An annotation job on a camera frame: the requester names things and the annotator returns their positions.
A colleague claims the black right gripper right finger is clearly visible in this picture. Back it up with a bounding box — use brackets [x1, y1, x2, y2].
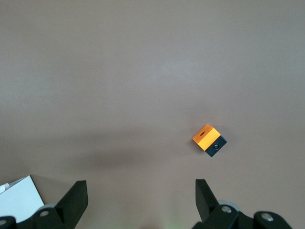
[192, 178, 239, 229]

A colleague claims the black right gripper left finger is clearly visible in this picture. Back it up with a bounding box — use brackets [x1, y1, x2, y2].
[32, 180, 89, 229]

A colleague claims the white drawer cabinet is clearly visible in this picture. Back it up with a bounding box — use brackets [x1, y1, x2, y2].
[0, 175, 45, 224]

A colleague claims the orange and black box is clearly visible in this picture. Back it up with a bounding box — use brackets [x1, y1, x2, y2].
[192, 124, 228, 158]

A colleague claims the brown table cover sheet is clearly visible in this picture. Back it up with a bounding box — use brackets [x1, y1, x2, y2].
[0, 0, 305, 229]

